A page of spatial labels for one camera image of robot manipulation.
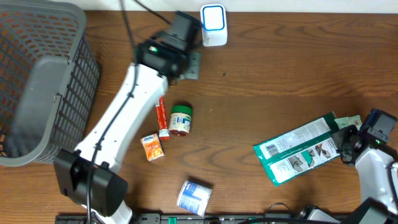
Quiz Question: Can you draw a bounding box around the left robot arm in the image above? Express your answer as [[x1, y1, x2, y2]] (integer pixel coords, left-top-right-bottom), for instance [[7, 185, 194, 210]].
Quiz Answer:
[[53, 11, 202, 223]]

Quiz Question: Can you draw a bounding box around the green white 3M package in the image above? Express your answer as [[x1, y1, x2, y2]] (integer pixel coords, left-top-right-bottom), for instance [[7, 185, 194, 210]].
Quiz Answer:
[[253, 112, 340, 187]]

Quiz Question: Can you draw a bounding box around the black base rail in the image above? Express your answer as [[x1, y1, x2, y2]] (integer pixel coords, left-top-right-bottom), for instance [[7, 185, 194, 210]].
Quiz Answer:
[[55, 212, 349, 224]]

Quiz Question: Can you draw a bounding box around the light blue wipes pack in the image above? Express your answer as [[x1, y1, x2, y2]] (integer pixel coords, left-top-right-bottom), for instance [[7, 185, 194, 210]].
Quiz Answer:
[[335, 115, 362, 130]]

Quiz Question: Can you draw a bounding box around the white barcode scanner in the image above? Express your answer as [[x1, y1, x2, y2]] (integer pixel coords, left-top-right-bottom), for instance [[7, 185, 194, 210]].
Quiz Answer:
[[200, 4, 228, 47]]

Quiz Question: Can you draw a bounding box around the blue white packet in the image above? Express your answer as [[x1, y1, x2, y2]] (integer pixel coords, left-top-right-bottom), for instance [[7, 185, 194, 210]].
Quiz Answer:
[[177, 180, 212, 217]]

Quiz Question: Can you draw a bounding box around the orange tissue packet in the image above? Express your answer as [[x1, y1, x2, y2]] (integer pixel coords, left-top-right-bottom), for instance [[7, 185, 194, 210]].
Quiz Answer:
[[141, 133, 164, 161]]

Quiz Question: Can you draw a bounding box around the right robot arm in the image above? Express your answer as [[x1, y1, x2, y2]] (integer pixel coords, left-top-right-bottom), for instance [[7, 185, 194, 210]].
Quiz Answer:
[[331, 109, 397, 224]]

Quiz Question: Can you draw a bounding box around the red stick sachet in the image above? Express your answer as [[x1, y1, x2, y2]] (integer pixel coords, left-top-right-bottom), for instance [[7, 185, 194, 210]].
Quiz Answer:
[[155, 96, 170, 140]]

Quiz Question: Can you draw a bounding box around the green lid jar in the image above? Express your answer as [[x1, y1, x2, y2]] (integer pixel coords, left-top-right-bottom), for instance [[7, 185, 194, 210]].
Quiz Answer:
[[169, 105, 193, 136]]

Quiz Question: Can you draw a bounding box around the grey plastic basket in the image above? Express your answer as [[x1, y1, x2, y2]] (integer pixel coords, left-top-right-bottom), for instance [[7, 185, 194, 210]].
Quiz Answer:
[[1, 1, 100, 167]]

